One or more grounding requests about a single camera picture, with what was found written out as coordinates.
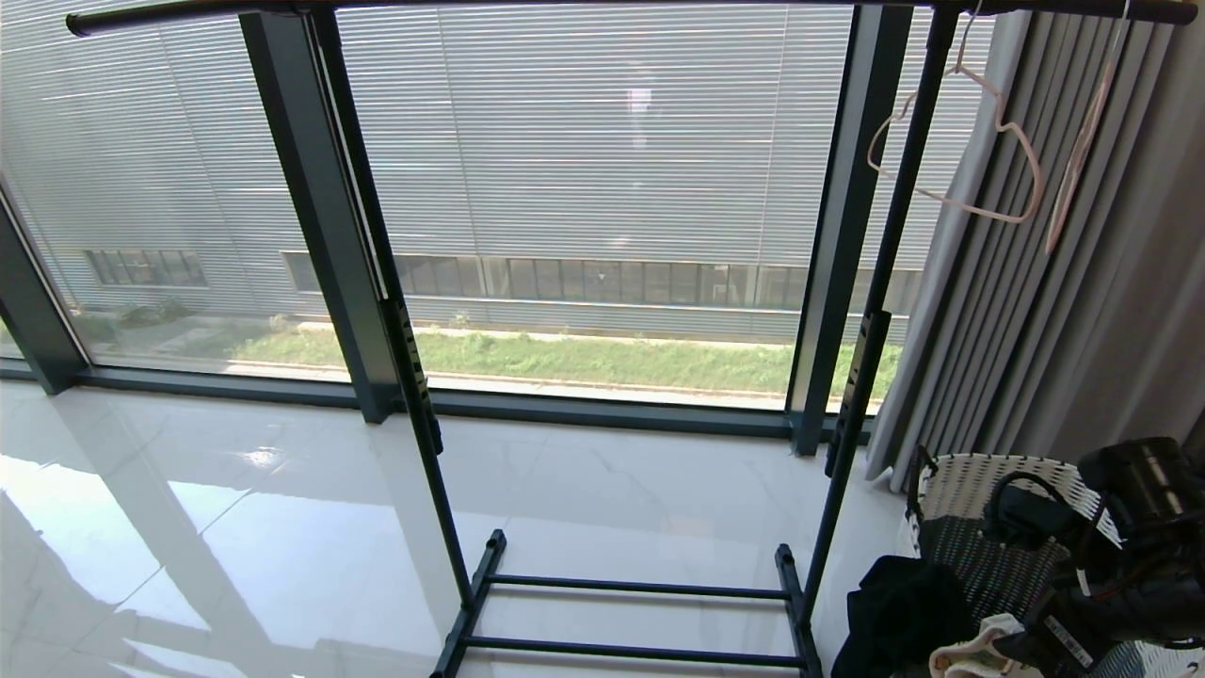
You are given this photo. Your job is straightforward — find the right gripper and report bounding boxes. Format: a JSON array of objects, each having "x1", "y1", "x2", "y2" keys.
[{"x1": 998, "y1": 565, "x2": 1121, "y2": 678}]

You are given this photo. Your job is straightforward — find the cream printed garment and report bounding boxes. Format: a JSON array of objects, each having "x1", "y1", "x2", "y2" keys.
[{"x1": 930, "y1": 614, "x2": 1027, "y2": 678}]

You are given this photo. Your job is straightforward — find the pink clothes hanger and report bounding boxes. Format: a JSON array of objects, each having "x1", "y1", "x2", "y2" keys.
[
  {"x1": 1043, "y1": 0, "x2": 1131, "y2": 255},
  {"x1": 866, "y1": 0, "x2": 1044, "y2": 225}
]

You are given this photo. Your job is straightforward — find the white laundry basket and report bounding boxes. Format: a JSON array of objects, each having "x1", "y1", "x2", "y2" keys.
[{"x1": 904, "y1": 444, "x2": 1205, "y2": 678}]

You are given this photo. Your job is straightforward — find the black clothes rack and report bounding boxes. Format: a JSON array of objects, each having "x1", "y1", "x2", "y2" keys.
[{"x1": 66, "y1": 0, "x2": 1198, "y2": 678}]

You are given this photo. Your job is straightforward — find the black garment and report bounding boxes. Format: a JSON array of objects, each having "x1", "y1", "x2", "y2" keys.
[{"x1": 830, "y1": 556, "x2": 971, "y2": 678}]

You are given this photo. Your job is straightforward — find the beige curtain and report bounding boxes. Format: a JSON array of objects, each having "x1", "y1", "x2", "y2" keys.
[{"x1": 864, "y1": 9, "x2": 1205, "y2": 495}]

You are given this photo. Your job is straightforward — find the window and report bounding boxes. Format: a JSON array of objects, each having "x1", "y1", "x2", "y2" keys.
[{"x1": 0, "y1": 0, "x2": 999, "y2": 458}]

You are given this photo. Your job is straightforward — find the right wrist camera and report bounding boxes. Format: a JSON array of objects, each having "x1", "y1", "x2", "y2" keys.
[{"x1": 984, "y1": 490, "x2": 1074, "y2": 552}]

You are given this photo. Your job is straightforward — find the black cable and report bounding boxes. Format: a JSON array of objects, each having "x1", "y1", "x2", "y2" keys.
[{"x1": 986, "y1": 469, "x2": 1084, "y2": 528}]

